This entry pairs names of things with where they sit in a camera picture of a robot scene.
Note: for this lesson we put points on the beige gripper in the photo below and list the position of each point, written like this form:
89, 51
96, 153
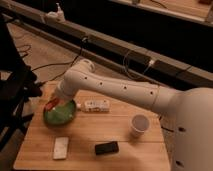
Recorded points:
54, 96

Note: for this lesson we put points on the orange red pepper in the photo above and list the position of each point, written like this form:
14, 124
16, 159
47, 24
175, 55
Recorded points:
51, 104

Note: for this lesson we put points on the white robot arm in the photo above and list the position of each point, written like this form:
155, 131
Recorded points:
192, 110

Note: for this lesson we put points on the white plastic bottle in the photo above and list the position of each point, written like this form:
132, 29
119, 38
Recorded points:
94, 106

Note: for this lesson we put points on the black office chair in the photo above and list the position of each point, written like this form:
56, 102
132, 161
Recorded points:
16, 89

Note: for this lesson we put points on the white sponge block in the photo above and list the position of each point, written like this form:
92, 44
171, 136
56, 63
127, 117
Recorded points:
60, 148

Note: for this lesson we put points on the long metal rail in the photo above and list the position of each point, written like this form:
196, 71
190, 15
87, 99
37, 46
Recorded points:
149, 44

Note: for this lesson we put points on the white object on rail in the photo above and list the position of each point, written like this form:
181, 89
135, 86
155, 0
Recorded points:
58, 15

